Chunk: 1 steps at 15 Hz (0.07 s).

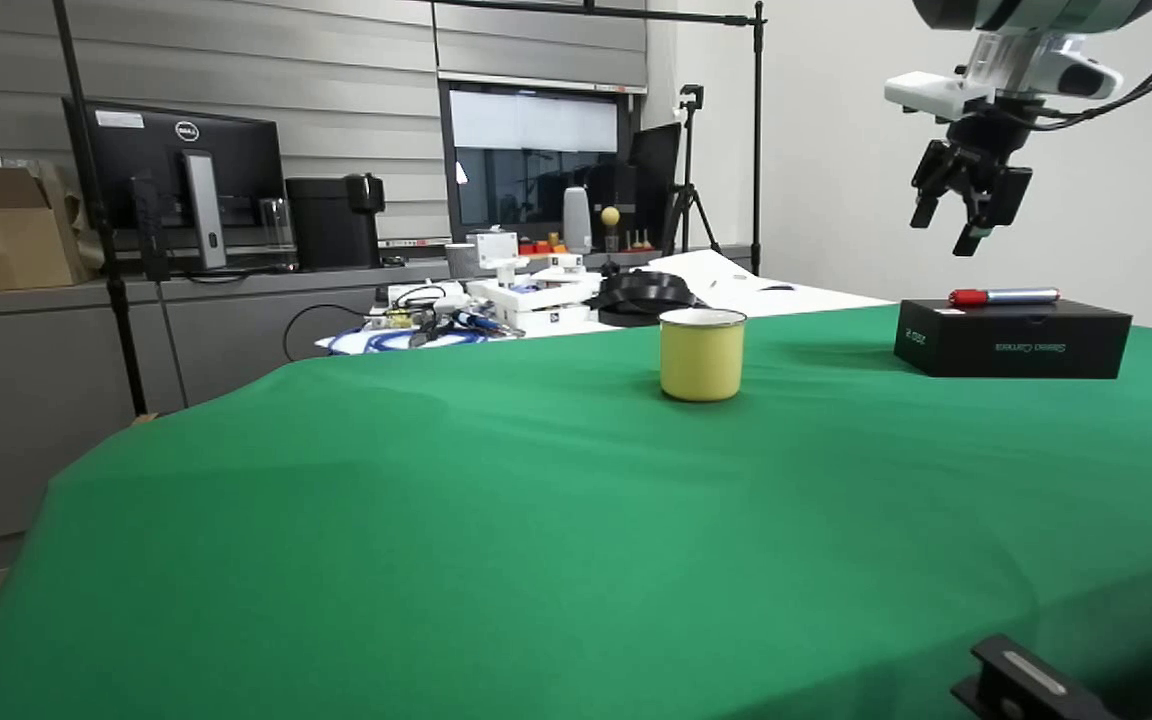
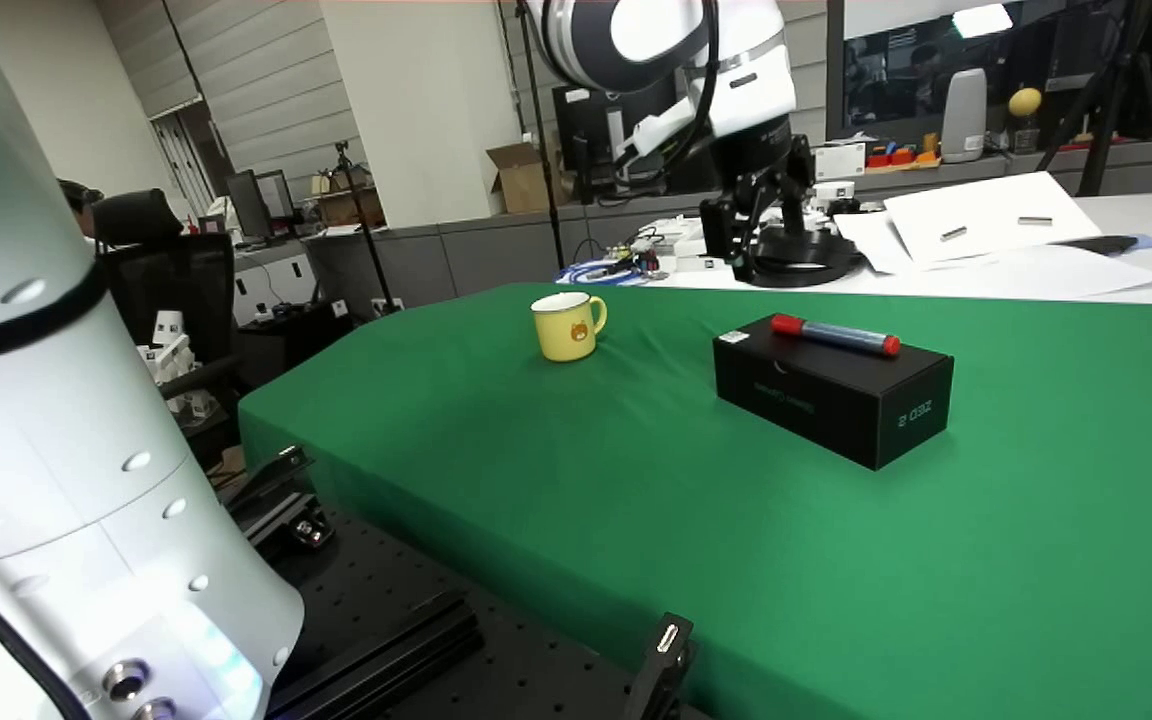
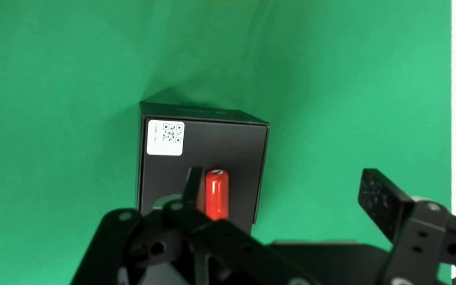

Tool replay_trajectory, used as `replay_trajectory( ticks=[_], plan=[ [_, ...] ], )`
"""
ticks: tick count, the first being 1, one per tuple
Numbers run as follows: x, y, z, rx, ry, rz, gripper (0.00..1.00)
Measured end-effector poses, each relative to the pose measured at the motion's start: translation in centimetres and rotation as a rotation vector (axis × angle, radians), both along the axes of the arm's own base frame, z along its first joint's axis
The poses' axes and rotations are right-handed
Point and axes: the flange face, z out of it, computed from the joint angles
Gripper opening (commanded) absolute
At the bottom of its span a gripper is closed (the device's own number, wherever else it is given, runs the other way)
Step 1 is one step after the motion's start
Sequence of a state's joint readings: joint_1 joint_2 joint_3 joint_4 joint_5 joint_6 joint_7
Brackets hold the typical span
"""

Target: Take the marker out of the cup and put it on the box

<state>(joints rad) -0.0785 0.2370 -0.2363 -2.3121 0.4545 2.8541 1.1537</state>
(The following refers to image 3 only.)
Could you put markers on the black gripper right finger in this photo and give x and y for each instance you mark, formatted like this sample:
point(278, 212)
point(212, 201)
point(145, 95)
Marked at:
point(396, 222)

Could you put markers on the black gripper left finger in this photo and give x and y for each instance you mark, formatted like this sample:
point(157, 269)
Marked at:
point(221, 247)

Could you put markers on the red marker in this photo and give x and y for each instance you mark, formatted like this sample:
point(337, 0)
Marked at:
point(217, 192)

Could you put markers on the black cardboard box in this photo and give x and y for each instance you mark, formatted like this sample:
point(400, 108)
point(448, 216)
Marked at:
point(233, 152)

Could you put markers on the green tablecloth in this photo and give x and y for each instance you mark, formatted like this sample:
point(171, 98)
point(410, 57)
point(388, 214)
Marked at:
point(54, 105)

